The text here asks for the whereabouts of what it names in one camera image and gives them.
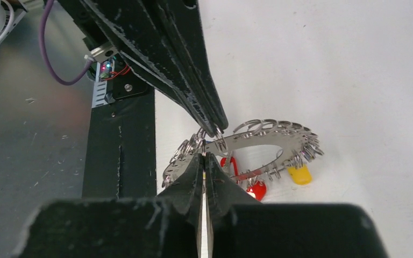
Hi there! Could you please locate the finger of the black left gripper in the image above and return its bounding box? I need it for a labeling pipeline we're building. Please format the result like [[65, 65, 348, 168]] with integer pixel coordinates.
[[61, 0, 218, 137], [157, 1, 229, 131]]

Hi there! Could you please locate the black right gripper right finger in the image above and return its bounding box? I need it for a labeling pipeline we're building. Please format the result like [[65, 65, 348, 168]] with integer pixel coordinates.
[[204, 153, 388, 257]]

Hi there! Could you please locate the left electronics board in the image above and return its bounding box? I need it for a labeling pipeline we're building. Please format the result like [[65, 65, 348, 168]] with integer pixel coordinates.
[[91, 58, 117, 109]]

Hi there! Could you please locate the red outlined key tag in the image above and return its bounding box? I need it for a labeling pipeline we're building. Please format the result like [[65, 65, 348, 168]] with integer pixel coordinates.
[[219, 156, 239, 177]]

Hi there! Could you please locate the metal key organiser ring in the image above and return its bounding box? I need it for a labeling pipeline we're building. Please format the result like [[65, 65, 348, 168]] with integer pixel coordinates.
[[161, 119, 325, 189]]

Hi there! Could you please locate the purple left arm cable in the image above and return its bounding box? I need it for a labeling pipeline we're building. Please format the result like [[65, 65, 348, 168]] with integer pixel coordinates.
[[39, 0, 95, 87]]

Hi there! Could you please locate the yellow key tag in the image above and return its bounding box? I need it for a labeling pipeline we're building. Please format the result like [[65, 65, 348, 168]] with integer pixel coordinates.
[[287, 164, 312, 185]]

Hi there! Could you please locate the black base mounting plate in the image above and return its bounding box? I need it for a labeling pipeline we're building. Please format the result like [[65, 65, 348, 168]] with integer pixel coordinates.
[[82, 71, 157, 198]]

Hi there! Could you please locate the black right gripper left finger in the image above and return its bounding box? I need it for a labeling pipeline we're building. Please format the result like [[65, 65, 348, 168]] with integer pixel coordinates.
[[12, 154, 204, 257]]

